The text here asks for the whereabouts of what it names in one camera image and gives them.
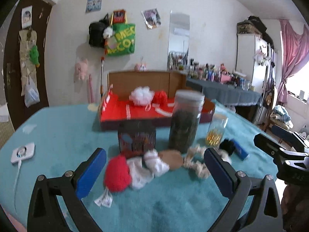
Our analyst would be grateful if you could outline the row of cosmetic bottles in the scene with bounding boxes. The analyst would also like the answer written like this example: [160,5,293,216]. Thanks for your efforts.
[168,57,257,91]

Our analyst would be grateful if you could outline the red-lined cardboard box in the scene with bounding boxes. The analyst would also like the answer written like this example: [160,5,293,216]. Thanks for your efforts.
[98,71,216,131]

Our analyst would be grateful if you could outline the glossy photo poster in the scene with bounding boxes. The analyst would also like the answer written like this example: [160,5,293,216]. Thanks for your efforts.
[141,8,162,30]

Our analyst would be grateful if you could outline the small glass jar gold contents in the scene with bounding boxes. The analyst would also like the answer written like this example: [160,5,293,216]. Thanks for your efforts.
[206,113,228,151]

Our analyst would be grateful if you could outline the beige hanging organizer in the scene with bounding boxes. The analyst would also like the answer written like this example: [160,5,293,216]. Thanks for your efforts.
[19,28,39,97]

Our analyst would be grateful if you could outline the small blue box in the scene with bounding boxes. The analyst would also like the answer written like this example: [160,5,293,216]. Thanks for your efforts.
[233,140,250,161]

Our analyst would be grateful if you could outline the pink curtain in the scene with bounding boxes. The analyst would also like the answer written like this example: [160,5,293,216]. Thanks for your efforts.
[277,19,309,102]

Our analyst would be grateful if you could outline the chair with piled clothes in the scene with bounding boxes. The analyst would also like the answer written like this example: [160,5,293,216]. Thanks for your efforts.
[268,104,294,132]

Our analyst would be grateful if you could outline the dark brown door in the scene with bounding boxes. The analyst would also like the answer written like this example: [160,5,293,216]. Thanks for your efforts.
[4,0,53,131]

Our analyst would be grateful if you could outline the pink stick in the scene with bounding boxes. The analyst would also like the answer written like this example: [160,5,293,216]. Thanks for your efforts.
[88,74,95,103]

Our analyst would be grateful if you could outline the mop handle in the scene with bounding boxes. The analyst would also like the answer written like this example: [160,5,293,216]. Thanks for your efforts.
[100,56,106,98]

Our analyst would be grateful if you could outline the person's right hand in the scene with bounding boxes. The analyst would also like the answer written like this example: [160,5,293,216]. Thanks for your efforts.
[281,184,309,232]

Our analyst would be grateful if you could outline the white bath pouf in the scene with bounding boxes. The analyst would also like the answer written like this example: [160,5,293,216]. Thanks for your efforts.
[129,87,153,106]

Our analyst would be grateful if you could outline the table with grey-blue cloth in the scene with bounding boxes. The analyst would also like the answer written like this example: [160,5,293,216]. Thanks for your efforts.
[186,77,262,107]

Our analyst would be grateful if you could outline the translucent plastic bag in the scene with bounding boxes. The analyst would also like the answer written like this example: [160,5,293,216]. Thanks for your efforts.
[24,76,40,108]

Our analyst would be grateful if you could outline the tall jar of dark leaves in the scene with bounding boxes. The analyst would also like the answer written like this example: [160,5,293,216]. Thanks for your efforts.
[168,90,205,153]

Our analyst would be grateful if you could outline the white fluffy cloth toy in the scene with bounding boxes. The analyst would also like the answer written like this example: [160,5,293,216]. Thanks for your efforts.
[143,149,170,177]

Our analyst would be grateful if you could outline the black hanging bag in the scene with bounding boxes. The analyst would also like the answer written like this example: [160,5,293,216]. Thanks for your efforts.
[88,13,109,49]

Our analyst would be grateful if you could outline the white wireless charger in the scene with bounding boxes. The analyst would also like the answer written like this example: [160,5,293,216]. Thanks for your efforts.
[12,143,36,165]

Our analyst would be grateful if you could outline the red and white plush toy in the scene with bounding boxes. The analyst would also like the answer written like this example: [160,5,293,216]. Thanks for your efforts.
[94,156,155,208]

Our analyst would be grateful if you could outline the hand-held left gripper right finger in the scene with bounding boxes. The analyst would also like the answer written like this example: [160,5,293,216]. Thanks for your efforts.
[204,147,283,232]

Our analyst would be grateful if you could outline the white charger cable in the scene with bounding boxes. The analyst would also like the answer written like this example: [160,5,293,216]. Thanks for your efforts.
[13,161,23,214]

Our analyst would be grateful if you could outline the beige knotted rope toy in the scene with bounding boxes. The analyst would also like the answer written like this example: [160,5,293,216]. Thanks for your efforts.
[183,145,233,180]

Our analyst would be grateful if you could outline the pink plush pig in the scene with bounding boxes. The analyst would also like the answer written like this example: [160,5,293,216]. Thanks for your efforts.
[74,57,89,83]

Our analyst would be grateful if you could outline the tall wall mirror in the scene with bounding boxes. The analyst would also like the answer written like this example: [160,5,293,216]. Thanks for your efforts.
[167,11,190,72]

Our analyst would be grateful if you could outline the pink plush cat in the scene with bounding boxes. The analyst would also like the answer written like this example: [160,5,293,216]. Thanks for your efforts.
[134,56,148,72]

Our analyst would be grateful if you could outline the white wardrobe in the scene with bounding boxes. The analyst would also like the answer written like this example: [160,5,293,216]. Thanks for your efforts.
[235,32,276,124]

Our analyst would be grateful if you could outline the dark patterned suitcase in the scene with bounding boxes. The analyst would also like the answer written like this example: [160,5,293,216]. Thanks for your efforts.
[237,16,268,39]

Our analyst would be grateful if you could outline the teal fleece table cover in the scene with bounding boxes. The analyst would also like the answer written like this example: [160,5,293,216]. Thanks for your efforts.
[0,99,283,232]

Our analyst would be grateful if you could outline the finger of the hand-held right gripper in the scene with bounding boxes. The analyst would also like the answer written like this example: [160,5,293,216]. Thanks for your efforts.
[272,125,309,148]
[253,133,309,162]

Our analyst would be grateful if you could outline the small portrait poster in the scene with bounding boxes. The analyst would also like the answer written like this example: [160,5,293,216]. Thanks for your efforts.
[22,6,33,28]

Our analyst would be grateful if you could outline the green plush toy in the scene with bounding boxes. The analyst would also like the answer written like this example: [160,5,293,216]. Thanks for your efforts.
[29,45,40,67]

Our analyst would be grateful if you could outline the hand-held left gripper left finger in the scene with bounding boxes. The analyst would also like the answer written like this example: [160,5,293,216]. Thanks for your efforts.
[27,147,107,232]

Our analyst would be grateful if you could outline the green tote bag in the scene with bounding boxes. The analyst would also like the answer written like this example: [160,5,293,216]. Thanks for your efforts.
[106,23,136,56]

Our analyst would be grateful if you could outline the blue wall poster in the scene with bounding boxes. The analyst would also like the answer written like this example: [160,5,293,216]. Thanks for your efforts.
[85,0,103,14]

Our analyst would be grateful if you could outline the red wall poster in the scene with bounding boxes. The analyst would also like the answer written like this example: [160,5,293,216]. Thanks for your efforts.
[112,9,126,25]

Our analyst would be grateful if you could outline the brown plush pad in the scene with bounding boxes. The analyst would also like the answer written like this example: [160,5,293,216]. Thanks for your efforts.
[159,150,184,171]

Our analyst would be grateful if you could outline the red bath pouf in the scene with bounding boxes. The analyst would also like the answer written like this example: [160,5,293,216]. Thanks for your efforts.
[152,90,168,105]

